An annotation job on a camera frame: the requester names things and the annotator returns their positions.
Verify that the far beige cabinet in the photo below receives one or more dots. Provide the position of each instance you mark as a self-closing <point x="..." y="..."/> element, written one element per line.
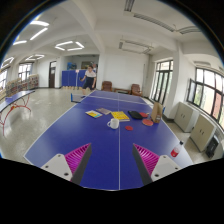
<point x="186" y="117"/>

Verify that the person in white shirt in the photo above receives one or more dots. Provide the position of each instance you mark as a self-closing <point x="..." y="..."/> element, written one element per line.
<point x="89" y="79"/>

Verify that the red-labelled plastic bottle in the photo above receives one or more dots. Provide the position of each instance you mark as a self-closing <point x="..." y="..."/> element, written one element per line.
<point x="176" y="150"/>

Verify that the folded blue tennis tables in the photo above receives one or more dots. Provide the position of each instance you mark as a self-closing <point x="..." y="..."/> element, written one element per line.
<point x="73" y="78"/>

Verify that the red table tennis paddle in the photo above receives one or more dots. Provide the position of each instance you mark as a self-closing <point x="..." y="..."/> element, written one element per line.
<point x="147" y="122"/>

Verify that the black paddle case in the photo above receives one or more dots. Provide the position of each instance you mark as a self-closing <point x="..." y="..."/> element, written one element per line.
<point x="135" y="115"/>

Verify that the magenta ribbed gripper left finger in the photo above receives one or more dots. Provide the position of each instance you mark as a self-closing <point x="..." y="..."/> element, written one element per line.
<point x="71" y="166"/>

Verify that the black box on floor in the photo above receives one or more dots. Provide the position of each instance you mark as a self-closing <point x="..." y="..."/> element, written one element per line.
<point x="211" y="147"/>

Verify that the dark brown door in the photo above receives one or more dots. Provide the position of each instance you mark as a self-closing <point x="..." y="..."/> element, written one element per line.
<point x="52" y="70"/>

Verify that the white ceramic mug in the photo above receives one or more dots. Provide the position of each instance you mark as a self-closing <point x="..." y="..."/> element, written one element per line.
<point x="113" y="123"/>

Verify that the red paddle behind case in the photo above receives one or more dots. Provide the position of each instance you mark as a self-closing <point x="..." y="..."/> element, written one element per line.
<point x="143" y="114"/>

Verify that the yellow book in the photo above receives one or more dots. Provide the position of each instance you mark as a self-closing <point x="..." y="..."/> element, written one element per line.
<point x="121" y="116"/>

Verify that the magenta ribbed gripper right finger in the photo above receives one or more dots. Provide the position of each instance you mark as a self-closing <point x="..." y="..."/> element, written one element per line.
<point x="151" y="166"/>

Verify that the beige cabinet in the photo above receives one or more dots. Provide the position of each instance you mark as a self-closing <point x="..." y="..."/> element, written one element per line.
<point x="202" y="132"/>
<point x="186" y="117"/>

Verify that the small red round lid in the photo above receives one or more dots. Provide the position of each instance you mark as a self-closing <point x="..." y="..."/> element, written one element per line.
<point x="130" y="128"/>

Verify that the right brown armchair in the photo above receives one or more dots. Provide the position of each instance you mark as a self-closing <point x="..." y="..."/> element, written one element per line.
<point x="135" y="90"/>

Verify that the left brown armchair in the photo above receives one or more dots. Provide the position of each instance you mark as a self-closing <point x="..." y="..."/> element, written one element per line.
<point x="107" y="86"/>

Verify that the brown armchair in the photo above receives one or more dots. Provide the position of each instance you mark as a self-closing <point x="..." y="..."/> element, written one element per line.
<point x="107" y="86"/>
<point x="135" y="90"/>

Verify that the near beige cabinet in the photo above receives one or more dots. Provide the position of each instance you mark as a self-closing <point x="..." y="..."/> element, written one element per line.
<point x="202" y="132"/>

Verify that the colourful booklet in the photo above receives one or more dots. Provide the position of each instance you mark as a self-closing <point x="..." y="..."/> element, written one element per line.
<point x="93" y="114"/>

